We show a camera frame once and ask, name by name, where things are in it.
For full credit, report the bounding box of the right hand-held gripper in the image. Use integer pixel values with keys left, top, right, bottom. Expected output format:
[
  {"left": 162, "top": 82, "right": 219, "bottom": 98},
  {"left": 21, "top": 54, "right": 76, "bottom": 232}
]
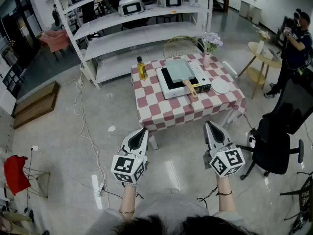
[{"left": 202, "top": 120, "right": 246, "bottom": 179}]

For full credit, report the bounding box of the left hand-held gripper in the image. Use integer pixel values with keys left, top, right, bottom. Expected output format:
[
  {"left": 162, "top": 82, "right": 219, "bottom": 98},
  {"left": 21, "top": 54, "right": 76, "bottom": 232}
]
[{"left": 111, "top": 128, "right": 150, "bottom": 187}]

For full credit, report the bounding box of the white induction cooktop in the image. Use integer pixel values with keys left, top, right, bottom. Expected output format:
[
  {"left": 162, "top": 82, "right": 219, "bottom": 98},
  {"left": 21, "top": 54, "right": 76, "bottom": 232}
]
[{"left": 156, "top": 61, "right": 212, "bottom": 100}]

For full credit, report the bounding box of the rectangular pale green frying pan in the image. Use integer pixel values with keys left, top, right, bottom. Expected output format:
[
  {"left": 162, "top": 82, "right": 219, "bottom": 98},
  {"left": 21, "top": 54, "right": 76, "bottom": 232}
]
[{"left": 165, "top": 58, "right": 199, "bottom": 98}]

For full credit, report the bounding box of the person's right forearm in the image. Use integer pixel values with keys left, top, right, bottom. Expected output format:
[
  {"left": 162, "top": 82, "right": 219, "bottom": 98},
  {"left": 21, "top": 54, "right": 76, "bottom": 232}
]
[{"left": 216, "top": 175, "right": 237, "bottom": 214}]

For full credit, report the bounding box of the person's left forearm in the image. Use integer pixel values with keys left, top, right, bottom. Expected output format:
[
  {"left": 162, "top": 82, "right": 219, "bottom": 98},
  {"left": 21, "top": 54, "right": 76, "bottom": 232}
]
[{"left": 119, "top": 184, "right": 138, "bottom": 221}]

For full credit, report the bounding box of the white round plate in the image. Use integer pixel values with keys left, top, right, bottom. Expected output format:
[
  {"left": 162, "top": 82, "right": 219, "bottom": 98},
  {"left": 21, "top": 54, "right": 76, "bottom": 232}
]
[{"left": 211, "top": 78, "right": 231, "bottom": 94}]

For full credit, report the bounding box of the pink checkered tablecloth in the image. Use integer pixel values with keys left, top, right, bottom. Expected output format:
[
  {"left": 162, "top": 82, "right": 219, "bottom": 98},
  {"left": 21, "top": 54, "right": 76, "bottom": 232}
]
[{"left": 131, "top": 53, "right": 247, "bottom": 132}]

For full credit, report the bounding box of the white power strip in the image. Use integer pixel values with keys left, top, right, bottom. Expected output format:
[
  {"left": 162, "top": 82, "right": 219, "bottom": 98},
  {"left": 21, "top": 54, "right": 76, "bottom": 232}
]
[{"left": 93, "top": 181, "right": 106, "bottom": 197}]

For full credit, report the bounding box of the black office chair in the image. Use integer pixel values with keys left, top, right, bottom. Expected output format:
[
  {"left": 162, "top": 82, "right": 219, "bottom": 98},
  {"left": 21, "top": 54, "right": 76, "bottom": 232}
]
[{"left": 235, "top": 69, "right": 313, "bottom": 181}]

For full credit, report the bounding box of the person's grey sweatshirt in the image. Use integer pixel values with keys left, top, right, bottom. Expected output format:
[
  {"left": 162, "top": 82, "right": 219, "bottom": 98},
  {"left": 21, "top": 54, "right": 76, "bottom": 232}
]
[{"left": 85, "top": 192, "right": 246, "bottom": 235}]

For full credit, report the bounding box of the yellow oil bottle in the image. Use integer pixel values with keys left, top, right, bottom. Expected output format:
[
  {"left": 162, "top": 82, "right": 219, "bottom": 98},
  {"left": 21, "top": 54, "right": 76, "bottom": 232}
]
[{"left": 136, "top": 56, "right": 149, "bottom": 81}]

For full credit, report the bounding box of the pink vase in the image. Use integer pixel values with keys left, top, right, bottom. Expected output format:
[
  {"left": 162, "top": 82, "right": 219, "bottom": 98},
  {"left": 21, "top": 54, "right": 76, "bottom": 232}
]
[{"left": 202, "top": 52, "right": 211, "bottom": 69}]

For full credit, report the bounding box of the white bin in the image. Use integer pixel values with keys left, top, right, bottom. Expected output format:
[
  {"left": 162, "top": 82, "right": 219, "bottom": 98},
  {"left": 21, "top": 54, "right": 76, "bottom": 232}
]
[{"left": 80, "top": 49, "right": 98, "bottom": 82}]

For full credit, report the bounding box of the round wooden side table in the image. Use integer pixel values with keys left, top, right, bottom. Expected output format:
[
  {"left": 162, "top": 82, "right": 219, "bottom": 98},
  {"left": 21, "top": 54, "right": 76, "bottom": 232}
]
[{"left": 238, "top": 41, "right": 282, "bottom": 100}]

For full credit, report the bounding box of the purple flower bouquet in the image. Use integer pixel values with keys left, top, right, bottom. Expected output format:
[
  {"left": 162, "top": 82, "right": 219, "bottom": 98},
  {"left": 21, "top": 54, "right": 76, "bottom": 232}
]
[{"left": 202, "top": 32, "right": 224, "bottom": 55}]

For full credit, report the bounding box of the white metal shelf rack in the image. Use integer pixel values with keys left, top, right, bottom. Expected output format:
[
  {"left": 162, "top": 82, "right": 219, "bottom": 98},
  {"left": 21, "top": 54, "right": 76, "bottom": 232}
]
[{"left": 50, "top": 0, "right": 215, "bottom": 91}]

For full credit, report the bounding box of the wooden step platform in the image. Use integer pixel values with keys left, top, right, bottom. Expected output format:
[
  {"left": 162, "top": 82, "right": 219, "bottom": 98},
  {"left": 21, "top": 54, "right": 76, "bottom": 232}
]
[{"left": 12, "top": 80, "right": 62, "bottom": 130}]

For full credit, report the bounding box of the black metal chair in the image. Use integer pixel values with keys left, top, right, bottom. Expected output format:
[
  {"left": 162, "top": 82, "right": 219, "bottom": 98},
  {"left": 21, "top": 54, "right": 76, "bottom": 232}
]
[{"left": 279, "top": 171, "right": 313, "bottom": 223}]

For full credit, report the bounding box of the pale pink flower bouquet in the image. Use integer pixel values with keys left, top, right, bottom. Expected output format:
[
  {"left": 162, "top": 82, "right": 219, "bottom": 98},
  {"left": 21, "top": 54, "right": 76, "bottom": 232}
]
[{"left": 255, "top": 29, "right": 271, "bottom": 42}]

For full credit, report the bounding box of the white cabinet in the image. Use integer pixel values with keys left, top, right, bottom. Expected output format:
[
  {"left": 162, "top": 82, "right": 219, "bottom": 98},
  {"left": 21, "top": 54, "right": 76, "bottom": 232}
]
[{"left": 239, "top": 0, "right": 263, "bottom": 25}]

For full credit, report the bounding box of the pink chair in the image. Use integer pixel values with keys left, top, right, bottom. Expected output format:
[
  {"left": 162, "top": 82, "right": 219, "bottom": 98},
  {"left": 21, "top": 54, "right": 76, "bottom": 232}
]
[{"left": 38, "top": 29, "right": 72, "bottom": 61}]

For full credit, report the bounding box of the black cube shelf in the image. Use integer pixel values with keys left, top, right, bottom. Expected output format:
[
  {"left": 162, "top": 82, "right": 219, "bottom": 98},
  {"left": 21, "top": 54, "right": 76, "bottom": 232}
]
[{"left": 1, "top": 62, "right": 26, "bottom": 93}]

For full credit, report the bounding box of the white floor cable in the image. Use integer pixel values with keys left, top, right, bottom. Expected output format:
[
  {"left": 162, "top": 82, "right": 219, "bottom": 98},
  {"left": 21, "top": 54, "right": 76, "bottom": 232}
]
[{"left": 61, "top": 70, "right": 111, "bottom": 207}]

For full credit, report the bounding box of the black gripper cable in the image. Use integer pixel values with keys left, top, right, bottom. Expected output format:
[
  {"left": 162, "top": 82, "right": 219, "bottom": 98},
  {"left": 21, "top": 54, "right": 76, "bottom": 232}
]
[{"left": 195, "top": 184, "right": 219, "bottom": 209}]

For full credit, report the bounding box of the black floor cable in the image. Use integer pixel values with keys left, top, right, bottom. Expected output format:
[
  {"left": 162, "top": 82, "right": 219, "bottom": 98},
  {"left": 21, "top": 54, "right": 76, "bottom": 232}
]
[{"left": 24, "top": 147, "right": 124, "bottom": 214}]

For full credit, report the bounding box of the gold wire chair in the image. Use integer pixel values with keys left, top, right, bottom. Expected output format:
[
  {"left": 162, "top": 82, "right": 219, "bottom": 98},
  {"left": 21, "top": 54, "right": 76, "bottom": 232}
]
[{"left": 163, "top": 35, "right": 205, "bottom": 59}]

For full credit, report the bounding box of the red chair with wire legs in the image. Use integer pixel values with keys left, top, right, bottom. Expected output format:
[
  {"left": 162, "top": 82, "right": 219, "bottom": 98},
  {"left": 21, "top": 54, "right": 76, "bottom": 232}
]
[{"left": 3, "top": 155, "right": 51, "bottom": 199}]

